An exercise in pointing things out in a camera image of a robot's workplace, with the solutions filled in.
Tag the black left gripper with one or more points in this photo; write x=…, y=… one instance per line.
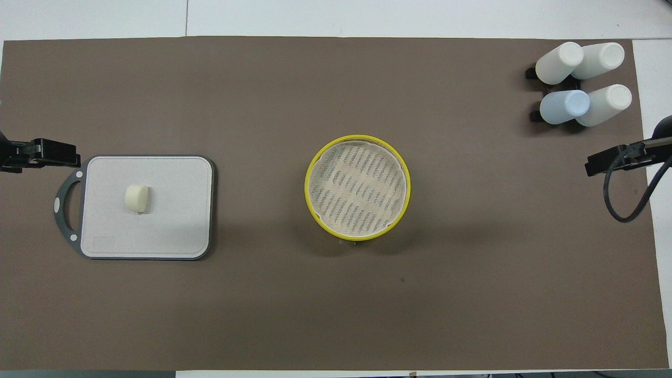
x=55, y=152

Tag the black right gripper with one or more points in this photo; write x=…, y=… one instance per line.
x=596, y=165

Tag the white steamed bun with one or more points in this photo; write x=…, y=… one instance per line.
x=136, y=198

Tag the white plastic bottle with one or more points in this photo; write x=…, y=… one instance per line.
x=557, y=63
x=609, y=102
x=604, y=56

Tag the pale blue plastic bottle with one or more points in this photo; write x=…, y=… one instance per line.
x=564, y=107

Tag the black bottle rack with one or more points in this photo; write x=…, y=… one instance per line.
x=531, y=72

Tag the brown table mat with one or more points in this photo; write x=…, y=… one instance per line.
x=336, y=304

